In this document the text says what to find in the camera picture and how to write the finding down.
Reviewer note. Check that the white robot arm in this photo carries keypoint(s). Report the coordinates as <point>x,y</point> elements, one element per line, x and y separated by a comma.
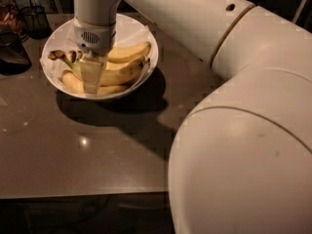
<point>241,161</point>

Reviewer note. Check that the glass jar with snacks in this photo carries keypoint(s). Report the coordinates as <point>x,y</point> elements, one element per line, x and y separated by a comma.
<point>10,16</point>

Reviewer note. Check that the dark round container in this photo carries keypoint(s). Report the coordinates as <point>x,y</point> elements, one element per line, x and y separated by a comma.
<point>13,57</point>

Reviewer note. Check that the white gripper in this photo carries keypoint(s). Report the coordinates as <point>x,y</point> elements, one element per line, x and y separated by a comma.
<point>94,38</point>

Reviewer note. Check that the yellow banana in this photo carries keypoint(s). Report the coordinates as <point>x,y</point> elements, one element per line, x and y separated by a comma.
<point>125,54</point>
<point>108,77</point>
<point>118,65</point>
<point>76,86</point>

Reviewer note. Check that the black mesh pen cup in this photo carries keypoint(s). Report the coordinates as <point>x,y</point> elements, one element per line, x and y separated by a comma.
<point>36,21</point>

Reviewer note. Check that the white bowl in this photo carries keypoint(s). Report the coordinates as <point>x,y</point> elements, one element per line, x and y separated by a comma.
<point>128,32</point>

